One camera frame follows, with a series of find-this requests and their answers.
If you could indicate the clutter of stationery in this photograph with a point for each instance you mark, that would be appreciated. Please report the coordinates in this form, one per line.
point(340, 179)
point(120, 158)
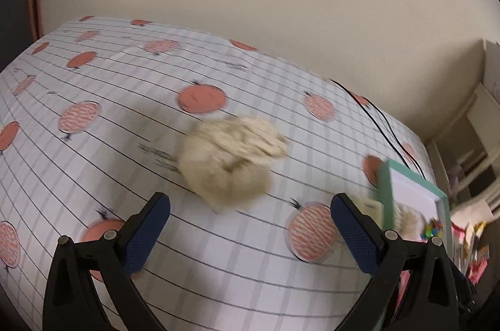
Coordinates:
point(468, 257)

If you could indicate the teal-rimmed white tray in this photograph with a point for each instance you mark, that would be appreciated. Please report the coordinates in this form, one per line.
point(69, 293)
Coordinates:
point(414, 198)

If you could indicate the white printed paper bag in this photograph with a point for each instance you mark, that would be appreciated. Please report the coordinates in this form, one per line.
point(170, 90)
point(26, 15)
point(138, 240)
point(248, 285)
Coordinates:
point(491, 76)

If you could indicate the white checked pomegranate tablecloth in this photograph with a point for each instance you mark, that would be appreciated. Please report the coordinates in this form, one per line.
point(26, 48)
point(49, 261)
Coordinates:
point(92, 115)

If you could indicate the white wooden chair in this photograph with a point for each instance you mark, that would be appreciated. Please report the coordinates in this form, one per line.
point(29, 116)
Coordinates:
point(483, 208)

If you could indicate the cream plastic hair claw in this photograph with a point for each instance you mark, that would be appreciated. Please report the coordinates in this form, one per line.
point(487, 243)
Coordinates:
point(371, 208)

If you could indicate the cream pleated fan ornament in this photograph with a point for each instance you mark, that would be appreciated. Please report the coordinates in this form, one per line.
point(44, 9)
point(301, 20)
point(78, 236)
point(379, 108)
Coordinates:
point(408, 222)

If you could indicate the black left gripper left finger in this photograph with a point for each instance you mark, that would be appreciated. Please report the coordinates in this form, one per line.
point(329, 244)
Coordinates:
point(71, 301)

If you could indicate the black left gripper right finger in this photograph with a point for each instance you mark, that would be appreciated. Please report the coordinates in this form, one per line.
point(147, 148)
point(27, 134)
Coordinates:
point(381, 254)

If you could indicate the white wooden shelf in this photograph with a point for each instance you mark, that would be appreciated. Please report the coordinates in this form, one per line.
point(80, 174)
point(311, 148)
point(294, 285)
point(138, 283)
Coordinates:
point(465, 151)

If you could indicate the cream crocheted cloth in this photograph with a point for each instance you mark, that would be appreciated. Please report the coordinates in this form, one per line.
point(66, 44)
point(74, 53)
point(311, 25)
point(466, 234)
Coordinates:
point(227, 162)

